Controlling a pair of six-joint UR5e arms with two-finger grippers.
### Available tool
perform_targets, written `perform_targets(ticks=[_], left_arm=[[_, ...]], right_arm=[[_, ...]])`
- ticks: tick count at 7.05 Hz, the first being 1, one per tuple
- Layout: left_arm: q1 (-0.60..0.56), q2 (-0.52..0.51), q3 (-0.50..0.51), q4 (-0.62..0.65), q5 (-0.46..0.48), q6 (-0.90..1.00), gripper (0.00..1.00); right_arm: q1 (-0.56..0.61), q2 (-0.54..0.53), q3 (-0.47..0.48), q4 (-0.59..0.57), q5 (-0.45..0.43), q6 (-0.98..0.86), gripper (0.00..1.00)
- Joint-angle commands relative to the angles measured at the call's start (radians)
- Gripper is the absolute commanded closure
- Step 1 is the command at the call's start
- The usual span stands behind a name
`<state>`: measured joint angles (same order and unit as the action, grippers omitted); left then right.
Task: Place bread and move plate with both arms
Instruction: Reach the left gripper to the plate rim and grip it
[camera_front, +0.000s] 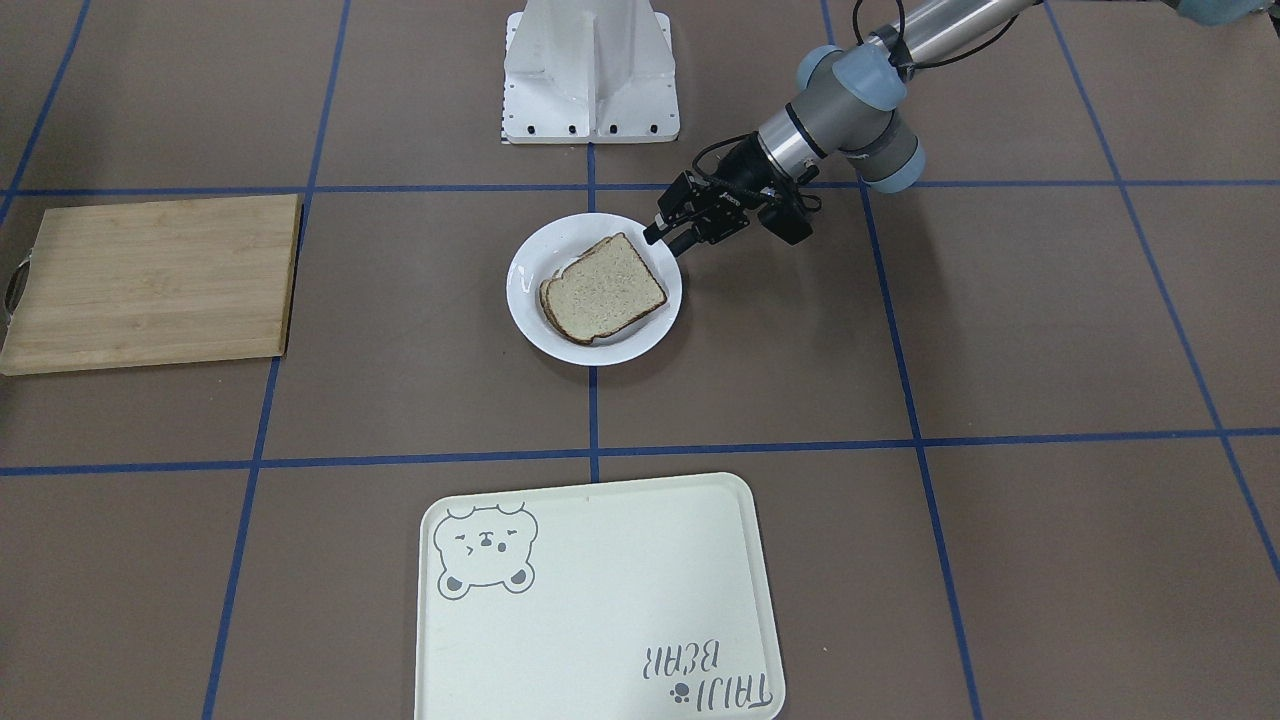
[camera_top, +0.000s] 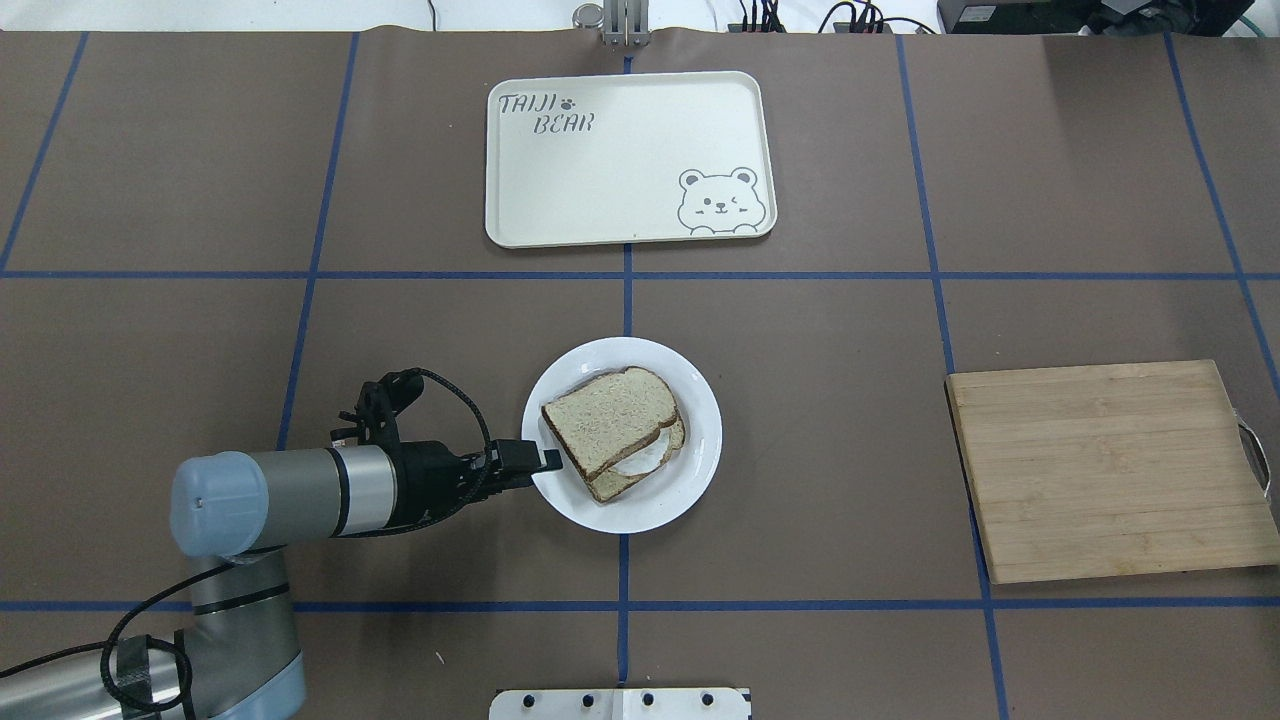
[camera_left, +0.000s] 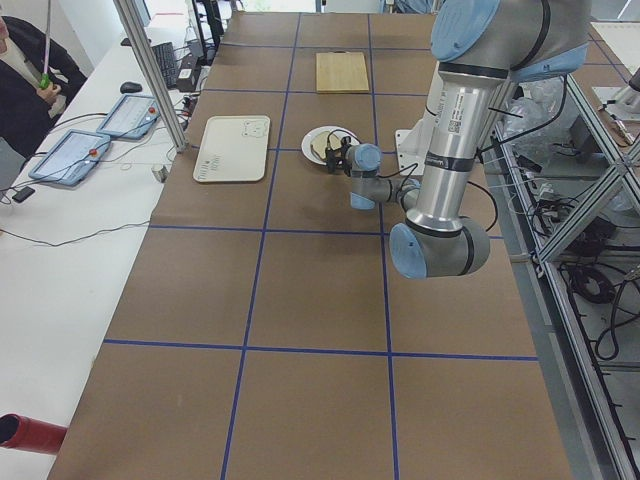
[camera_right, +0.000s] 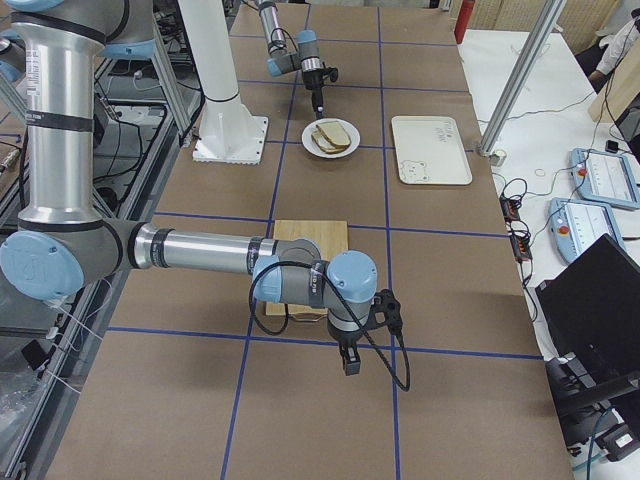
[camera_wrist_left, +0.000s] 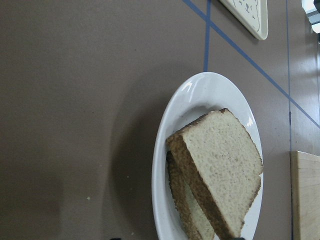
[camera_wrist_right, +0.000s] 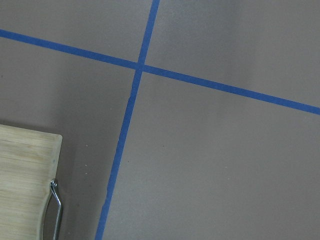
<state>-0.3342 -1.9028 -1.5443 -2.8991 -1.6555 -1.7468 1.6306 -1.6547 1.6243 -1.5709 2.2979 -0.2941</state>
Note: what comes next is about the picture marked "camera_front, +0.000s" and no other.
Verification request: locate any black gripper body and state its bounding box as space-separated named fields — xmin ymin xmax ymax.
xmin=681 ymin=135 xmax=772 ymax=243

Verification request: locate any bread slice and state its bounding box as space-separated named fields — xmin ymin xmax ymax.
xmin=538 ymin=274 xmax=576 ymax=342
xmin=550 ymin=232 xmax=668 ymax=346

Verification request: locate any white round plate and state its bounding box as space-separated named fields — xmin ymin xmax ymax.
xmin=506 ymin=213 xmax=684 ymax=366

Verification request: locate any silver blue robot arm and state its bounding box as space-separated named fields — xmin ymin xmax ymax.
xmin=643 ymin=1 xmax=1029 ymax=255

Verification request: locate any cream bear tray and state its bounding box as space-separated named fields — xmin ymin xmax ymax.
xmin=413 ymin=471 xmax=787 ymax=719

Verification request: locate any wooden cutting board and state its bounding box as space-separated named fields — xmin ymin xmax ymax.
xmin=3 ymin=193 xmax=303 ymax=375

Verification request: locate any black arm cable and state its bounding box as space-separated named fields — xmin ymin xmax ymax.
xmin=692 ymin=0 xmax=1021 ymax=217

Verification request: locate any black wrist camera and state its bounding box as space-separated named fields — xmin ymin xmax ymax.
xmin=756 ymin=196 xmax=814 ymax=245

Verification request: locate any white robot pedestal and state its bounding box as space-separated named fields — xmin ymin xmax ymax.
xmin=500 ymin=1 xmax=681 ymax=145

